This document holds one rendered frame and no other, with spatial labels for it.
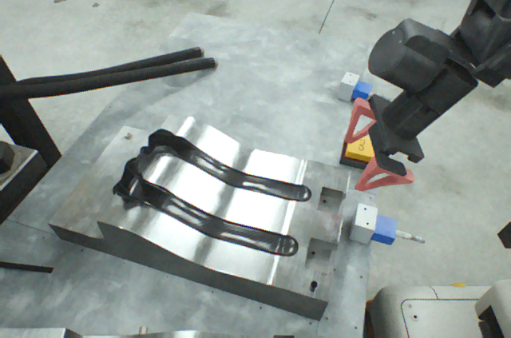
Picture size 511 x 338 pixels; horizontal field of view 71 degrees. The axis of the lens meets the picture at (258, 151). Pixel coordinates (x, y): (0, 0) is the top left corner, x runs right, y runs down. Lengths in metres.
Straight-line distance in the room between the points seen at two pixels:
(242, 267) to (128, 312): 0.21
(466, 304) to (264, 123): 0.87
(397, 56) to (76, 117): 2.06
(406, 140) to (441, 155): 1.61
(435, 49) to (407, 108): 0.09
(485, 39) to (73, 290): 0.70
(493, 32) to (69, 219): 0.68
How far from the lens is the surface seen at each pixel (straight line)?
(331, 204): 0.69
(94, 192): 0.75
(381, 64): 0.45
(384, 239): 0.71
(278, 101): 0.97
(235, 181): 0.68
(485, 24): 0.47
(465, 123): 2.39
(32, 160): 1.00
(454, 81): 0.48
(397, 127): 0.51
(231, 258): 0.60
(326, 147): 0.86
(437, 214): 1.88
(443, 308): 1.34
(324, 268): 0.62
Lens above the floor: 1.43
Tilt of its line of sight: 48 degrees down
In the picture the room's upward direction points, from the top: 1 degrees clockwise
